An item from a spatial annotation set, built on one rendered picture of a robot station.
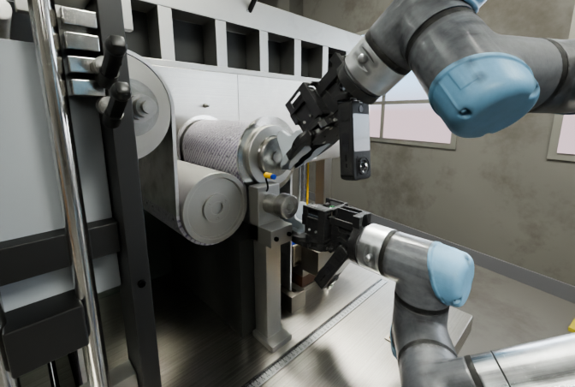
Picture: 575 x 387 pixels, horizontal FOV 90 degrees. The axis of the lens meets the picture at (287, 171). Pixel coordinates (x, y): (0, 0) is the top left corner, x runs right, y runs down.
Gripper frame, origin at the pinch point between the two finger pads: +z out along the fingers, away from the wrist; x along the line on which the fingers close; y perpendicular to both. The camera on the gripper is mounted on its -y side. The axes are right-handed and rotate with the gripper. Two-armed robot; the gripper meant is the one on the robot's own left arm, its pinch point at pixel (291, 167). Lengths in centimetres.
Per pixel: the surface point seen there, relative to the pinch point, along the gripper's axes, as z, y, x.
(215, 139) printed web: 8.2, 12.7, 7.0
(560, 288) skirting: 44, -114, -239
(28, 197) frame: -6.3, -1.5, 35.9
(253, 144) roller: -0.3, 5.5, 5.9
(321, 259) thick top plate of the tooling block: 14.5, -16.7, -9.9
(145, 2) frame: 7, 51, 10
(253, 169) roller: 2.6, 2.1, 6.0
